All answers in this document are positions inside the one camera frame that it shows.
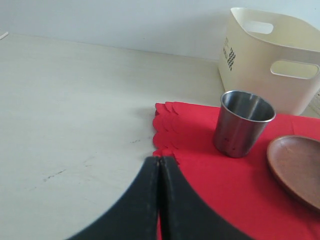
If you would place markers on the red table cloth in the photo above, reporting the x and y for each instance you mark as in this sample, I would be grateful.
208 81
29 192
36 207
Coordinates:
242 190

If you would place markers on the stainless steel cup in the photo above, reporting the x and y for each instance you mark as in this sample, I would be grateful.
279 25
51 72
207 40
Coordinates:
242 118

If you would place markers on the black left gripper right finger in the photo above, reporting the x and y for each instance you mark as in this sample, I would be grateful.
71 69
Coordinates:
183 214

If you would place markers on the cream plastic storage bin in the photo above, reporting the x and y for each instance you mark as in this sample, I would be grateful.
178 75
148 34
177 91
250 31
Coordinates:
272 55

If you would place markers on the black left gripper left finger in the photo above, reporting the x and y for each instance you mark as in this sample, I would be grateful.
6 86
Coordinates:
134 216

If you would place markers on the brown wooden plate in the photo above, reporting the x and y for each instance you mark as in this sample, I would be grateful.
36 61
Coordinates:
294 162

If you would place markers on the white perforated plastic basket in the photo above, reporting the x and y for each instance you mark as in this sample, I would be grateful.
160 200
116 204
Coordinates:
315 102

